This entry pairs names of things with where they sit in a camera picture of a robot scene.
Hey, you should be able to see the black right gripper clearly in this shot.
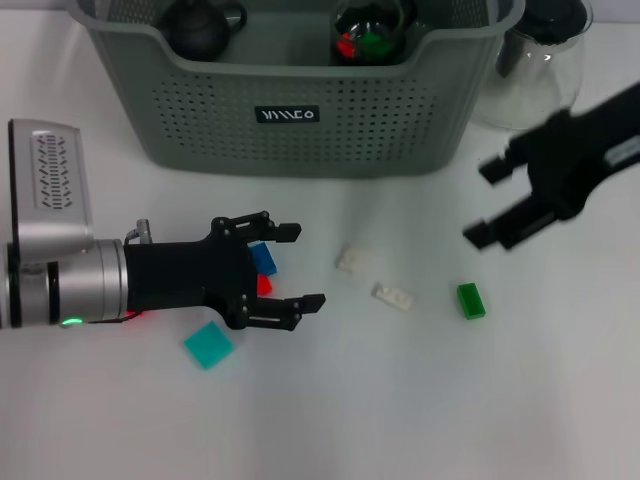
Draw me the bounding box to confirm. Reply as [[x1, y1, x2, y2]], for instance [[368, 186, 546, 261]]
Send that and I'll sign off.
[[462, 79, 640, 251]]

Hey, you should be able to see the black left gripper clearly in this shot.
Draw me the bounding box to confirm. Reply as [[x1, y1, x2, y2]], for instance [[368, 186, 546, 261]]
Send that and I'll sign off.
[[122, 210, 327, 333]]

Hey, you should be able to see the white two-stud plate brick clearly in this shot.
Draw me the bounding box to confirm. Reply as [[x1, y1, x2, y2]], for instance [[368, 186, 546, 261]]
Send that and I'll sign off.
[[371, 281, 416, 312], [334, 243, 371, 276]]

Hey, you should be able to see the green rectangular brick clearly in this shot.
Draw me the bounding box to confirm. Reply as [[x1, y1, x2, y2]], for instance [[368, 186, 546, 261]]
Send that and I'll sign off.
[[455, 282, 487, 320]]

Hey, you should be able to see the green notched brick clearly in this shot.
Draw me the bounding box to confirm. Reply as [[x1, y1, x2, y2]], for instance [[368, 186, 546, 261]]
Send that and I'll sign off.
[[358, 30, 392, 57]]

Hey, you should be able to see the glass teacup with black sleeve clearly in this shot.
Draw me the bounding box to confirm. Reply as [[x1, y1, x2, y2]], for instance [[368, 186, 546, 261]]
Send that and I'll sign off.
[[329, 0, 426, 67]]

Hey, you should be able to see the grey perforated storage bin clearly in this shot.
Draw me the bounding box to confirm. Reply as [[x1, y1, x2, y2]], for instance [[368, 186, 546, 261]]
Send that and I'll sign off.
[[67, 0, 526, 180]]

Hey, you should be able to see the blue square plate brick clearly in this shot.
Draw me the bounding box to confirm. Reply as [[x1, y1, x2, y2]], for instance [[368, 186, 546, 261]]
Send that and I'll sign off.
[[248, 242, 279, 277]]

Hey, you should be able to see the teal square plate brick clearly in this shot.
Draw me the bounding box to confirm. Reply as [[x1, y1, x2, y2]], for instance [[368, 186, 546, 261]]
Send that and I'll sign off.
[[183, 321, 236, 372]]

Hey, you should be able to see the glass carafe with black lid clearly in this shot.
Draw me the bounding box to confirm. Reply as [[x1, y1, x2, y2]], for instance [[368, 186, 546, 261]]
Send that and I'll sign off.
[[469, 0, 594, 132]]

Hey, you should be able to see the silver wrist connector stub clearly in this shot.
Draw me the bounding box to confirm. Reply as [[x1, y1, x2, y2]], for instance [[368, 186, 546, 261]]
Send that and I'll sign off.
[[124, 217, 154, 246]]

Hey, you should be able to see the black cable with silver plug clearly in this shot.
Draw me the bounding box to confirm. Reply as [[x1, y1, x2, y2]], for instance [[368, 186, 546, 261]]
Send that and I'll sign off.
[[87, 312, 146, 326]]

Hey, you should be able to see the black round pot with handle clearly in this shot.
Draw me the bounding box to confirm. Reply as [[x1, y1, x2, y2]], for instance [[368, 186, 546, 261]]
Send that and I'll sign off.
[[158, 0, 249, 64]]

